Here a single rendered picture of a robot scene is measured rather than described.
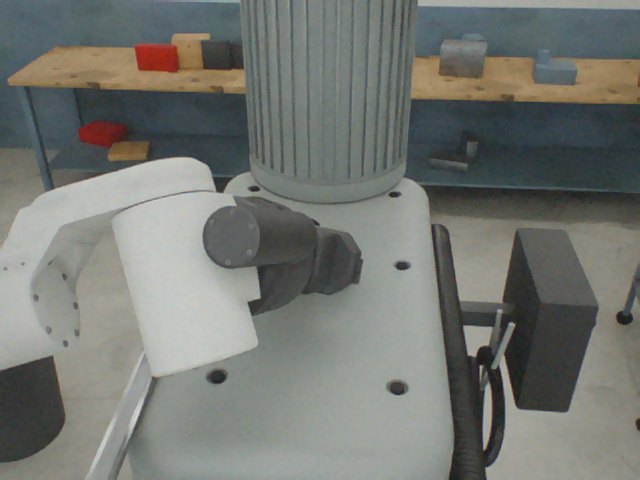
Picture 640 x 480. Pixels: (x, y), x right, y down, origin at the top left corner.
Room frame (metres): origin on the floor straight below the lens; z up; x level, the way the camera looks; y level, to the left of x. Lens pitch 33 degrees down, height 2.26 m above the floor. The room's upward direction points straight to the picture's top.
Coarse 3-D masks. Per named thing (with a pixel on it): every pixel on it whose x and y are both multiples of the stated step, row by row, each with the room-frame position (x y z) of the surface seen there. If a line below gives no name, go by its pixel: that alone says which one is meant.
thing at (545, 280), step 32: (512, 256) 0.86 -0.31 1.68; (544, 256) 0.79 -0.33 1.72; (576, 256) 0.79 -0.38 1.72; (512, 288) 0.83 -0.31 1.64; (544, 288) 0.71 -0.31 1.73; (576, 288) 0.71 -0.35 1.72; (544, 320) 0.68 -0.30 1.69; (576, 320) 0.68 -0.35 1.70; (512, 352) 0.76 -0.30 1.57; (544, 352) 0.68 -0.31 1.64; (576, 352) 0.68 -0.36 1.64; (512, 384) 0.72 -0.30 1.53; (544, 384) 0.68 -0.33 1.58; (576, 384) 0.68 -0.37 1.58
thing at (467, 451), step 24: (432, 240) 0.71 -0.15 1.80; (456, 288) 0.62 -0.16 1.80; (456, 312) 0.56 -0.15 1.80; (456, 336) 0.52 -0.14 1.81; (456, 360) 0.49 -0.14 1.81; (456, 384) 0.45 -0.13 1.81; (456, 408) 0.42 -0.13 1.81; (456, 432) 0.39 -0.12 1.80; (456, 456) 0.37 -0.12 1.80; (480, 456) 0.37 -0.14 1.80
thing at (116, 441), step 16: (144, 352) 0.40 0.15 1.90; (144, 368) 0.38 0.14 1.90; (128, 384) 0.36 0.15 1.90; (144, 384) 0.36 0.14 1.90; (128, 400) 0.35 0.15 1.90; (144, 400) 0.35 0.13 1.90; (128, 416) 0.33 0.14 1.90; (112, 432) 0.31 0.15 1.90; (128, 432) 0.31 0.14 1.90; (112, 448) 0.30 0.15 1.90; (128, 448) 0.30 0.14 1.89; (96, 464) 0.29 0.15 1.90; (112, 464) 0.29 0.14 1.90
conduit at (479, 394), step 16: (480, 352) 0.79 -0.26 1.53; (496, 368) 0.74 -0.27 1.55; (480, 384) 0.73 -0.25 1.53; (496, 384) 0.71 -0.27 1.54; (480, 400) 0.71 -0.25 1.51; (496, 400) 0.69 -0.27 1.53; (480, 416) 0.69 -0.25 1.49; (496, 416) 0.68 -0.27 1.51; (480, 432) 0.68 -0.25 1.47; (496, 432) 0.67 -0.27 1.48; (496, 448) 0.66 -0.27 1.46
